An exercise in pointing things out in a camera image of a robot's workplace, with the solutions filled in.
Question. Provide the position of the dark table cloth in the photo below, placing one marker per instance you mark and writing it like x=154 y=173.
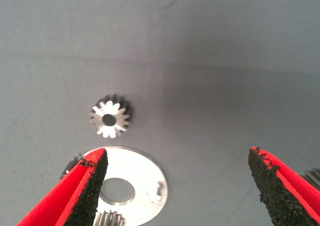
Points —
x=200 y=60

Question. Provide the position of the large steel gear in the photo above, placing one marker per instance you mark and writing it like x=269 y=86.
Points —
x=312 y=178

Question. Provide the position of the small steel gear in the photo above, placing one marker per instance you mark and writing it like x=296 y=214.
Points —
x=110 y=219
x=100 y=115

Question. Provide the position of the round metal plate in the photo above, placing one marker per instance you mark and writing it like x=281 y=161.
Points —
x=145 y=171

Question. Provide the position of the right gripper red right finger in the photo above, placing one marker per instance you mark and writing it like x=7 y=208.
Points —
x=282 y=198

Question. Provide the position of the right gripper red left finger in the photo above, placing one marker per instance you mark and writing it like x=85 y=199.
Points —
x=75 y=198

